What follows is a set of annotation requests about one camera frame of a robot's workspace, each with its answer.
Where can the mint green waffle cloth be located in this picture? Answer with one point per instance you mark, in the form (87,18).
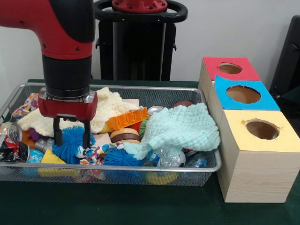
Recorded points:
(182,126)

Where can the shallow mesh bin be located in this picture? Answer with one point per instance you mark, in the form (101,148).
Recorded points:
(164,98)

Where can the dark green table cloth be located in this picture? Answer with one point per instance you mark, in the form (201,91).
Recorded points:
(140,206)

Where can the wooden three-hole box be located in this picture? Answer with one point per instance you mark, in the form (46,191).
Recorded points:
(255,164)

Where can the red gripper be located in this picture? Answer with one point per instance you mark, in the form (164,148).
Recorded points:
(68,109)

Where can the toy burger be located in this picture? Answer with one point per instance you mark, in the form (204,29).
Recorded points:
(125,137)

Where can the orange plastic toy block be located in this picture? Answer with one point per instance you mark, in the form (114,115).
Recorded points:
(129,118)

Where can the cream waffle cloth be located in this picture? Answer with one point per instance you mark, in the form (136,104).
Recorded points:
(112,107)

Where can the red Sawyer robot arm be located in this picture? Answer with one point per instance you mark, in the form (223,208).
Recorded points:
(65,70)

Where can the blue spiky ball with eyes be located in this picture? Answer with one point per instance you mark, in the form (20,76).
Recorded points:
(71,143)

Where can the crushed soda can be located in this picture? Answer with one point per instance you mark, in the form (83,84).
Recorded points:
(11,145)

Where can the yellow foam wedge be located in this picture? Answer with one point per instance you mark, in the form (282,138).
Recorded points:
(51,158)

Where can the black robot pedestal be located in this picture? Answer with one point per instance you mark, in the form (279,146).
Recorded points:
(138,47)

